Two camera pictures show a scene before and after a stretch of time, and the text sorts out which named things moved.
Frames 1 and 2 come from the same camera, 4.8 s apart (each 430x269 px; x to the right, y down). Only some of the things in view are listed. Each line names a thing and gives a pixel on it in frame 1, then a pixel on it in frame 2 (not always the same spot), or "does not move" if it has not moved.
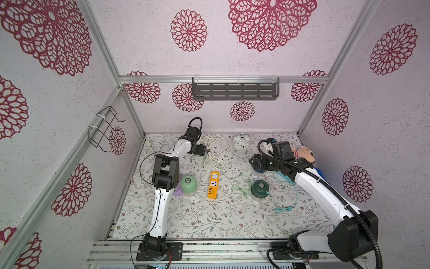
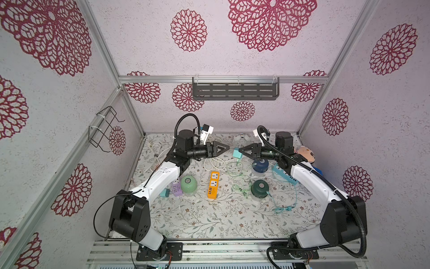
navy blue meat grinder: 258,170 does not move
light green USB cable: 245,192 -> 246,191
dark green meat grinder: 259,188 does not move
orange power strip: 213,185 does not move
